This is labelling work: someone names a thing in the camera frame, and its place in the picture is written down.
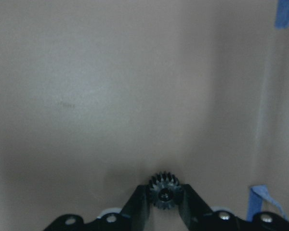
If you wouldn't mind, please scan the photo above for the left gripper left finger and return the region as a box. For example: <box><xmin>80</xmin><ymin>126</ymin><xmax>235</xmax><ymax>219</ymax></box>
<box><xmin>45</xmin><ymin>185</ymin><xmax>150</xmax><ymax>231</ymax></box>

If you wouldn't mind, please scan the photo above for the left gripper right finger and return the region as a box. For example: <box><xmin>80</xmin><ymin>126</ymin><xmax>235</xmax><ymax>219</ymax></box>
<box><xmin>179</xmin><ymin>184</ymin><xmax>289</xmax><ymax>231</ymax></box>

